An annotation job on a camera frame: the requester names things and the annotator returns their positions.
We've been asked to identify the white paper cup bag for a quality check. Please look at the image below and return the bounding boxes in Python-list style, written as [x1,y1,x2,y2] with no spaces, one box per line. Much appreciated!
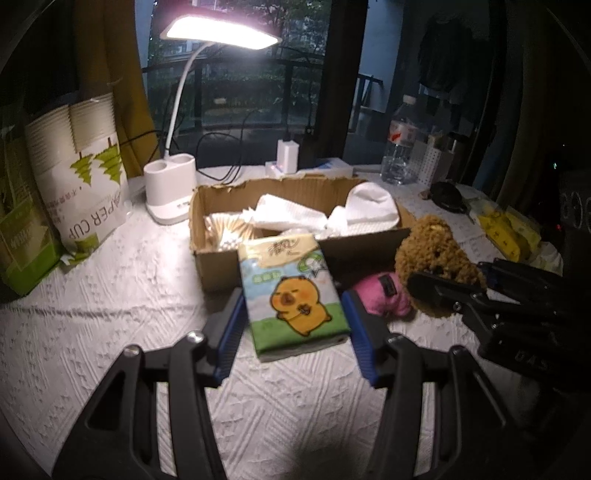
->
[25,92,130,268]

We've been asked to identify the yellow packets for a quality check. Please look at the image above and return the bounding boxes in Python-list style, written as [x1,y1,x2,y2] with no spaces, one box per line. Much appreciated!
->
[475,203,542,260]

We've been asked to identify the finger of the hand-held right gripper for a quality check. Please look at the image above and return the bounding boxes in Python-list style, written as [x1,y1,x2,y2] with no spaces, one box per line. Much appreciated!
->
[406,270,488,317]
[478,259,565,301]

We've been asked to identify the cardboard box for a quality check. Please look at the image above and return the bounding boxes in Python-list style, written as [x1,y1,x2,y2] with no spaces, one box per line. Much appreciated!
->
[189,175,416,294]

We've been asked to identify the brown plush bear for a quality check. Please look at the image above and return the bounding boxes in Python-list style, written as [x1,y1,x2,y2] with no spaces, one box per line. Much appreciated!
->
[394,215,488,319]

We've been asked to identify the dark green curtain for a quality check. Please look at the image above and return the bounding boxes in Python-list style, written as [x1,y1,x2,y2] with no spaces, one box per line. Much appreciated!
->
[0,0,79,121]

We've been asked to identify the metal drying rack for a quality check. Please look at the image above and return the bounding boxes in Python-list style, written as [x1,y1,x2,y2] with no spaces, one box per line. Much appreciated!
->
[356,74,385,136]

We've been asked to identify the white textured tablecloth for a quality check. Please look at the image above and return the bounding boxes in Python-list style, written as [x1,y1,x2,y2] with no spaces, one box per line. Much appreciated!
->
[0,161,591,480]

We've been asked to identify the black round object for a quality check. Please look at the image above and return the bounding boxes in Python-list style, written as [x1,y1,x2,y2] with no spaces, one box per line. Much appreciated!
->
[429,181,476,222]

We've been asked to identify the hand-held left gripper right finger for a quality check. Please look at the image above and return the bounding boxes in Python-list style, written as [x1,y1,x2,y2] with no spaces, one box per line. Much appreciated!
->
[342,290,546,480]

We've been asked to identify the cartoon print tissue pack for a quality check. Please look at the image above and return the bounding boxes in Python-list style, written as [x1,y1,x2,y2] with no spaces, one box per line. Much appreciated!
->
[238,233,352,363]

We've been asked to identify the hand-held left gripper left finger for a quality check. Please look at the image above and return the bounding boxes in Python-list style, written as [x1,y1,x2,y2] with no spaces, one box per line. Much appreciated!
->
[52,288,245,480]

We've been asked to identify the white charger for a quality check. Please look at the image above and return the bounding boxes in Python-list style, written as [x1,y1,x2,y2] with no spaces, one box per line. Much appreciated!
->
[277,141,300,175]

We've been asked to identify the pink plush toy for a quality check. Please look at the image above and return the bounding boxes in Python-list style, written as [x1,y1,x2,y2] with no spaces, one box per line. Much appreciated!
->
[353,271,414,319]

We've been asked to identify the yellow curtain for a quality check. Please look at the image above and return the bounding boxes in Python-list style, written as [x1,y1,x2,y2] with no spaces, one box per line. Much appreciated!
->
[462,46,555,204]
[76,0,158,178]

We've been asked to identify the blue and white box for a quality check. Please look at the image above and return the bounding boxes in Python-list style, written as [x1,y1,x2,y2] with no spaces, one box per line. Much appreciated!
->
[318,157,354,174]

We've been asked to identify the white soft cloth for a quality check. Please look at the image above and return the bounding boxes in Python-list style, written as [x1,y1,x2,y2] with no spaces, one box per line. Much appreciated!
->
[328,181,400,232]

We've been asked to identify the cotton swab pack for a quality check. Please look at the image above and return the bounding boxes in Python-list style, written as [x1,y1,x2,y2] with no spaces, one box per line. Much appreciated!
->
[203,210,257,254]

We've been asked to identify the clear water bottle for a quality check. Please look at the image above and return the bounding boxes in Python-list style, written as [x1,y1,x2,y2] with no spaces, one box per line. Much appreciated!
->
[381,95,419,185]

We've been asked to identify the dark window frame post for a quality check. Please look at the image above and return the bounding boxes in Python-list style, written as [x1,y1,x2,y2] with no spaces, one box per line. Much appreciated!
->
[318,0,370,162]

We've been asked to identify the black cable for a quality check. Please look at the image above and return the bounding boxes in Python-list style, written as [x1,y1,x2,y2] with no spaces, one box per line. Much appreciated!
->
[117,129,168,149]
[196,111,260,184]

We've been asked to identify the gray hanging sweater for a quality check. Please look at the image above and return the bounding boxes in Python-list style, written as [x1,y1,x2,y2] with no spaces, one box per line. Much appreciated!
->
[418,16,481,97]

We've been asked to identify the balcony railing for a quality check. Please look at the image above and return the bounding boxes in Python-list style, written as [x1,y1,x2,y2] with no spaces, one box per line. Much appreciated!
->
[143,58,324,134]

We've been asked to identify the white desk lamp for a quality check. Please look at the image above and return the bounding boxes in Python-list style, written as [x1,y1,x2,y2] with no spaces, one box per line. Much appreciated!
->
[143,14,283,227]

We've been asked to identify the green paper cup bag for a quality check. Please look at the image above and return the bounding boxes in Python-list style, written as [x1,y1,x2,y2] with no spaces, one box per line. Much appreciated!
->
[0,124,65,297]

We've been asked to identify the white perforated container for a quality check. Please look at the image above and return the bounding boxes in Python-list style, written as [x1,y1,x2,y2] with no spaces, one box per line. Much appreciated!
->
[418,138,455,185]

